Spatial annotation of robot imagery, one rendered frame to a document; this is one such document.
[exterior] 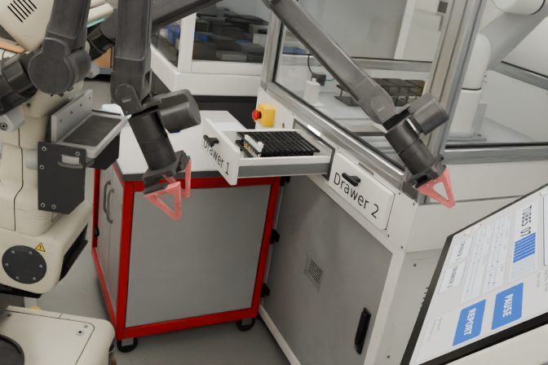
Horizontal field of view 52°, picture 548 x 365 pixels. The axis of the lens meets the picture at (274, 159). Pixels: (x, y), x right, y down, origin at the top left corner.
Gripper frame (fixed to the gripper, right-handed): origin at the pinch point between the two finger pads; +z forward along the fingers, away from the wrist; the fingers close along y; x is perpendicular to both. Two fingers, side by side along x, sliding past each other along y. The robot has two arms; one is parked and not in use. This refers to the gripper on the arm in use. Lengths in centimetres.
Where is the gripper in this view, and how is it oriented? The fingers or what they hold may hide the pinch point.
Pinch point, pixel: (450, 203)
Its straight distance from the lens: 121.5
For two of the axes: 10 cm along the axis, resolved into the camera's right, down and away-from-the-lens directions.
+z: 5.8, 8.1, -0.4
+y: 4.2, -2.5, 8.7
